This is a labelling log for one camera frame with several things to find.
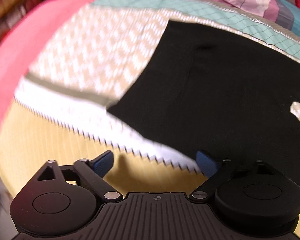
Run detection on black pants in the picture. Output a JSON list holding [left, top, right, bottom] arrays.
[[108, 21, 300, 186]]

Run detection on chevron patterned quilt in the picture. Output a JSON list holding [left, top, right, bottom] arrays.
[[14, 0, 300, 172]]

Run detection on pink bed sheet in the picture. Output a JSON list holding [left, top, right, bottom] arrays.
[[0, 0, 95, 126]]

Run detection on teal grey striped bedding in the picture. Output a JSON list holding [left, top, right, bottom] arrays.
[[275, 0, 300, 37]]

